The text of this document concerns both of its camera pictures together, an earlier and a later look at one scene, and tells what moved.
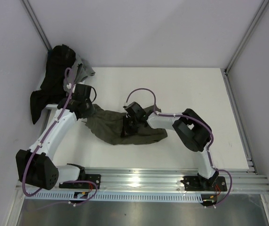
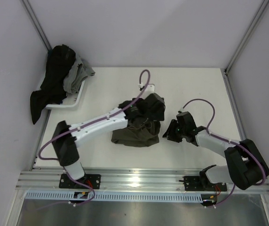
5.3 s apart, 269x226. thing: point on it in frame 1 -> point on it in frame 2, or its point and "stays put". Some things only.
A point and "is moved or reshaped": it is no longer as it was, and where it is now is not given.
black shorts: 61,58 stays put
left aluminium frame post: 36,24 stays put
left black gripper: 91,111 -> 158,116
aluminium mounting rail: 161,181 stays put
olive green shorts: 104,127 is moved or reshaped
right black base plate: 198,184 stays put
